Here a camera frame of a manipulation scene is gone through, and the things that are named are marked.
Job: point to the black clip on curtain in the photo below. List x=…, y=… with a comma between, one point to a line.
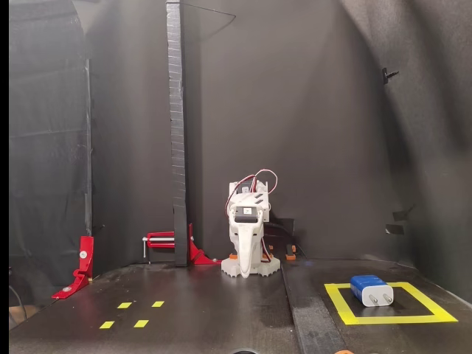
x=385, y=75

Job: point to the orange clamp top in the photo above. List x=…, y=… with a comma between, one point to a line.
x=344, y=352

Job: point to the black tape piece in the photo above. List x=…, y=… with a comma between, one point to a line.
x=402, y=214
x=394, y=229

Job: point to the yellow tape square outline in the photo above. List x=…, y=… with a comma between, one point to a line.
x=405, y=319

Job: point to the red bracket with silver screws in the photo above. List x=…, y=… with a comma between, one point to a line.
x=86, y=250

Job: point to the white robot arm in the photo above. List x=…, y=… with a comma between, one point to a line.
x=271, y=266

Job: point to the long black strip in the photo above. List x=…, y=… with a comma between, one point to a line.
x=309, y=313

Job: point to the red corner bracket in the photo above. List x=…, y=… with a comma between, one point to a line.
x=197, y=256

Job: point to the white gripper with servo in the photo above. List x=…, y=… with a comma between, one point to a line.
x=246, y=213

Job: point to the small yellow tape marker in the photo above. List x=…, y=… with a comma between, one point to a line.
x=124, y=305
x=107, y=325
x=141, y=323
x=158, y=304

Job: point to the black vertical post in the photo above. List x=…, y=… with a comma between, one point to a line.
x=177, y=147

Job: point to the red screw clamp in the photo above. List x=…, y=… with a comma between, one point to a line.
x=158, y=235

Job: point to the blue and white charger plug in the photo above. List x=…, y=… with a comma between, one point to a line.
x=376, y=296

